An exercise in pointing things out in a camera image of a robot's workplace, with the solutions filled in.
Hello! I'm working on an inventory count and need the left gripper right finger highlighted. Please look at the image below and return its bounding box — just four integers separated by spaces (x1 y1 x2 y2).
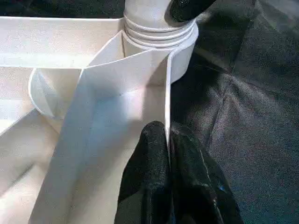
168 122 243 224

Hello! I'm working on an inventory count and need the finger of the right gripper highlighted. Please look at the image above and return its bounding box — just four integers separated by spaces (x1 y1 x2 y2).
163 0 218 24

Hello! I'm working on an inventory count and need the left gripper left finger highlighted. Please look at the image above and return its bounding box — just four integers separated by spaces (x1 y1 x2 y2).
114 120 173 224

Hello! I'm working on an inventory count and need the white plastic table leg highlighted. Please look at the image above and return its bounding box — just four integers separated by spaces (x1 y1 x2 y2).
122 0 199 51

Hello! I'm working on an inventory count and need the white plastic table top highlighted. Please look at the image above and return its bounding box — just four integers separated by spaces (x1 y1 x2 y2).
0 16 199 224

